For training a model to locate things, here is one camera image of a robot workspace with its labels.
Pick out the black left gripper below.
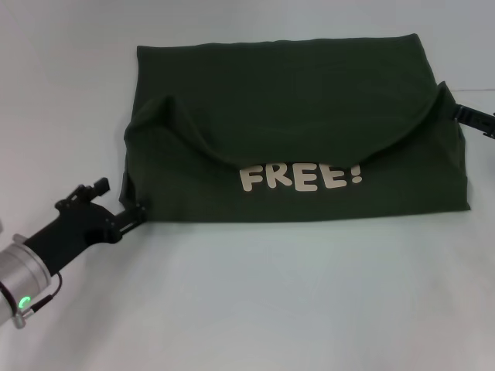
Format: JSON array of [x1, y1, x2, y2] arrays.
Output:
[[25, 177, 150, 274]]

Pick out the dark green shirt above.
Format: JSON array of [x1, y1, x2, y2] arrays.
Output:
[[118, 33, 473, 225]]

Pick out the dark left gripper cable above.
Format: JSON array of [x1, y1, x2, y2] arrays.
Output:
[[29, 273, 63, 312]]

